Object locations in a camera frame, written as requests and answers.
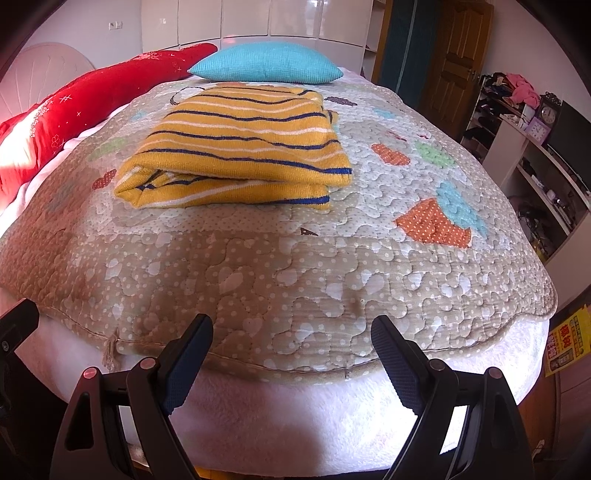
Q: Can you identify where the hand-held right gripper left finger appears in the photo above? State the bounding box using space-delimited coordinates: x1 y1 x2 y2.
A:
50 314 214 480

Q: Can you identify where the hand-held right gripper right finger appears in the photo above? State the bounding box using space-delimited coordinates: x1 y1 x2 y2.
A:
370 315 536 480

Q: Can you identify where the yellow striped knit sweater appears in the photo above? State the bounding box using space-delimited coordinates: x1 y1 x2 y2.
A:
114 85 354 212

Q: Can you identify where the dark clothes pile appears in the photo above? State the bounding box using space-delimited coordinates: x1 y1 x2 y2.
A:
480 71 513 100

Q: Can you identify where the pink clothes pile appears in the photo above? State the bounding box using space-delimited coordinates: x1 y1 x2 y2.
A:
505 71 541 110

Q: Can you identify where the pale pink fleece blanket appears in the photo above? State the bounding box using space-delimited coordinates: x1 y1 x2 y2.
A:
0 69 552 476

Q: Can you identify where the beige patchwork quilt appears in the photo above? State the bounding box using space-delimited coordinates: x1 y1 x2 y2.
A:
0 76 559 385

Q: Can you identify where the yellow printed poster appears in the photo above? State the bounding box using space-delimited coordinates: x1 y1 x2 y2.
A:
545 307 591 378

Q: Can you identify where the red embroidered pillow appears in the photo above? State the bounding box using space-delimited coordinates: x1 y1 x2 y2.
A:
0 43 219 204

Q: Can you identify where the white shelf unit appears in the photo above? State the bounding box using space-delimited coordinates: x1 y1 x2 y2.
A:
462 74 591 265

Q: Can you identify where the white padded headboard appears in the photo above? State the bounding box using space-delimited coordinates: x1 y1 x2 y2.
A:
0 42 98 126

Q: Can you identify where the purple alarm clock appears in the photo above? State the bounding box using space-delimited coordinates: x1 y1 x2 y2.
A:
526 116 551 144

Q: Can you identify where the black television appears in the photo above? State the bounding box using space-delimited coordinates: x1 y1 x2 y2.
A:
547 100 591 169

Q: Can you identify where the dark ornate table clock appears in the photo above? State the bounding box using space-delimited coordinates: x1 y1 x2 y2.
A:
538 92 562 125

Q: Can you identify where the blue knit pillow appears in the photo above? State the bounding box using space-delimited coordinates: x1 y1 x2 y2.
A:
188 41 345 85

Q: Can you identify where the brown wooden door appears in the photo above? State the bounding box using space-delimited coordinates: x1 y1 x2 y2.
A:
431 0 495 139

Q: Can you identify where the teal curtain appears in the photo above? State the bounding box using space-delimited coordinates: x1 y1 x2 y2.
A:
379 0 439 103

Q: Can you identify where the glossy white wardrobe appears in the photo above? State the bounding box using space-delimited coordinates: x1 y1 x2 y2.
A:
141 0 386 79

